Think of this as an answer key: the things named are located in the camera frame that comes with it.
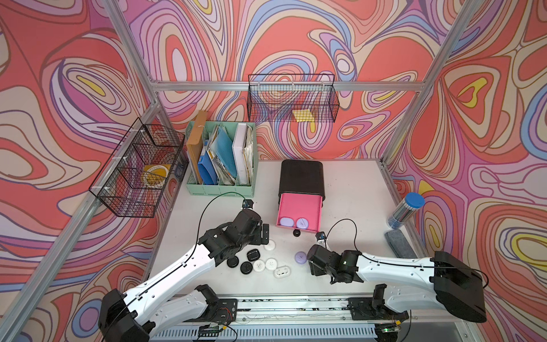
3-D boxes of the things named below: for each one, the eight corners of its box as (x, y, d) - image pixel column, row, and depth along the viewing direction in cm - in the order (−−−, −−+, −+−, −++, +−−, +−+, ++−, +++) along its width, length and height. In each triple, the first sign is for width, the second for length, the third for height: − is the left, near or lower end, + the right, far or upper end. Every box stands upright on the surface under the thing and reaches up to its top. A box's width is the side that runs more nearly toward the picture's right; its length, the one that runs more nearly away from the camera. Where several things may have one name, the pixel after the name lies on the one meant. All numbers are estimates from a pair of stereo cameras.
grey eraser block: (393, 261, 88) (399, 257, 84) (381, 235, 95) (385, 230, 91) (410, 258, 88) (416, 254, 85) (397, 233, 96) (402, 229, 92)
